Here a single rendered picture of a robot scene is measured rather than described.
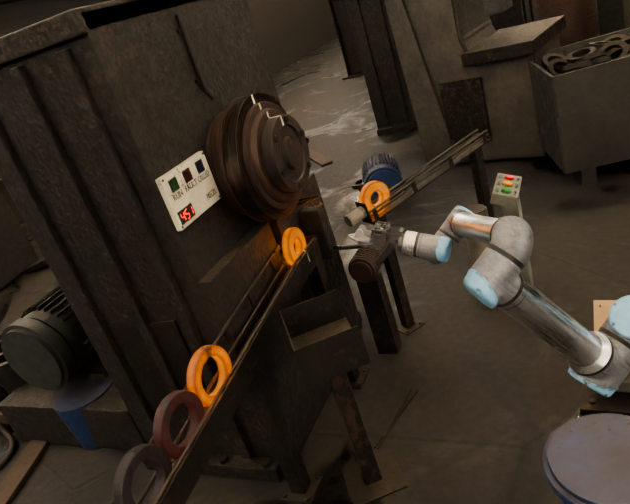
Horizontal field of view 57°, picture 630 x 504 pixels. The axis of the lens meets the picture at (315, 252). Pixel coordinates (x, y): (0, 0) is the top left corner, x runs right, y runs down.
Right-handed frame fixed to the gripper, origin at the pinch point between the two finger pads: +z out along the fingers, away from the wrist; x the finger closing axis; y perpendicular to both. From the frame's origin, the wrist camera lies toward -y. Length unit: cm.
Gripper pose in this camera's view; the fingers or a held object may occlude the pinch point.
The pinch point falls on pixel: (351, 237)
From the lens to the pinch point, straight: 220.7
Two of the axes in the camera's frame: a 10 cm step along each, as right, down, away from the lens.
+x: -3.6, 4.8, -8.0
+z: -9.3, -1.8, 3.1
